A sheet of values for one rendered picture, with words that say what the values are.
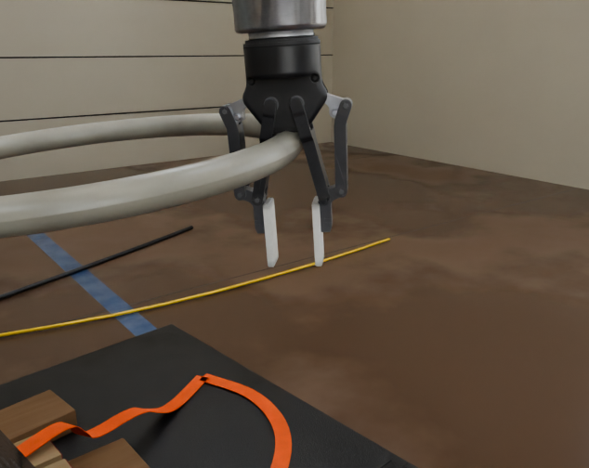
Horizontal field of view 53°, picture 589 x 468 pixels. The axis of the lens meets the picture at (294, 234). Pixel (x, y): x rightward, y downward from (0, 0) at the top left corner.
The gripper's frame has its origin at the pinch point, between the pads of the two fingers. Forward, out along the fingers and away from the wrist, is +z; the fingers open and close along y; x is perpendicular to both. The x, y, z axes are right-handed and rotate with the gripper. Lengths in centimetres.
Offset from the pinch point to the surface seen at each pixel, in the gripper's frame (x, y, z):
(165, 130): -21.5, 20.7, -8.6
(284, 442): -76, 18, 87
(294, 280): -200, 31, 91
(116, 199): 20.4, 9.8, -9.8
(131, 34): -480, 208, -31
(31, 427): -65, 86, 76
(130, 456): -56, 53, 77
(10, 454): 12.2, 30.1, 20.0
